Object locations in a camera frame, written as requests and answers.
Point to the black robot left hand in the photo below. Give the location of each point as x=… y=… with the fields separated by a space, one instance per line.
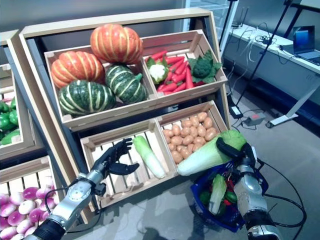
x=107 y=162

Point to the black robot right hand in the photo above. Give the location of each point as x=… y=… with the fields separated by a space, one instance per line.
x=246 y=157

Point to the napa cabbage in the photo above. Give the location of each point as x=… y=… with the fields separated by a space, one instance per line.
x=150 y=160
x=200 y=157
x=217 y=192

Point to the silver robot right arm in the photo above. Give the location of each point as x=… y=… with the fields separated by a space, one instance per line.
x=250 y=195

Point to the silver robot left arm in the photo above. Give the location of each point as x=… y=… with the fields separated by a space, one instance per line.
x=72 y=197

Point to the blue plastic shopping basket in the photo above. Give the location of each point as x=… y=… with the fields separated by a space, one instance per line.
x=225 y=220

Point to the red chili pepper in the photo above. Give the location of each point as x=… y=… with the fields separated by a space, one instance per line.
x=230 y=185

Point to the grey box with red top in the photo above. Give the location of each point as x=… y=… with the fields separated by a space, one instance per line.
x=255 y=119

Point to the brown potato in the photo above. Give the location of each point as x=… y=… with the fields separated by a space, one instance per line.
x=202 y=117
x=194 y=121
x=208 y=123
x=168 y=133
x=176 y=130
x=177 y=157
x=201 y=131
x=186 y=123
x=185 y=151
x=211 y=134

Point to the small green bell pepper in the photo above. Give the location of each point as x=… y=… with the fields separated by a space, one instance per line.
x=232 y=197
x=205 y=197

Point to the black power brick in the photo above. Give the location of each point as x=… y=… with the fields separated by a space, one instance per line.
x=236 y=112

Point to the wooden pumpkin crate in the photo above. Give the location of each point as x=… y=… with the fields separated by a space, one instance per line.
x=105 y=112

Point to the dark green striped pumpkin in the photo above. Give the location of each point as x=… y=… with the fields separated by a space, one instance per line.
x=85 y=97

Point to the wooden potato crate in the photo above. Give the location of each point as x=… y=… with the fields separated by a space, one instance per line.
x=190 y=110

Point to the green striped pumpkin with stem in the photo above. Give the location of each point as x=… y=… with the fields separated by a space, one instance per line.
x=125 y=85

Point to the wooden pepper crate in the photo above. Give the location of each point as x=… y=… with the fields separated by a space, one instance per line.
x=26 y=140

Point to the wooden carrot crate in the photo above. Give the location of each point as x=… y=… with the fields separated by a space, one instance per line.
x=195 y=90

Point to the white desk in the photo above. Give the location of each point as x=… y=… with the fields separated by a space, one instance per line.
x=275 y=72

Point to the red carrot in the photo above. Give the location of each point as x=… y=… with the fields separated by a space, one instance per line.
x=160 y=55
x=189 y=80
x=180 y=87
x=170 y=87
x=175 y=60

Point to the green broccoli with leaves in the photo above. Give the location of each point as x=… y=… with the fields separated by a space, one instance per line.
x=202 y=67

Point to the orange striped pumpkin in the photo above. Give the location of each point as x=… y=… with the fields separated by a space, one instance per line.
x=75 y=67
x=115 y=42

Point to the white cauliflower with leaves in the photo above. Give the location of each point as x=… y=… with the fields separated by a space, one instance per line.
x=158 y=71

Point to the tall black tripod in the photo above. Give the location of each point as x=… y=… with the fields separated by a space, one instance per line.
x=265 y=50

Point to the black router with antennas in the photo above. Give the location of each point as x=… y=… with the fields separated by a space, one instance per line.
x=236 y=25

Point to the open laptop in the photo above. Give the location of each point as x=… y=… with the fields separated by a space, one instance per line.
x=303 y=37

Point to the large wooden display stand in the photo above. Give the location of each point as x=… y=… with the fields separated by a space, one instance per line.
x=112 y=21

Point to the black camera stand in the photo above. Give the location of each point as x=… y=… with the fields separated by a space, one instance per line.
x=228 y=17

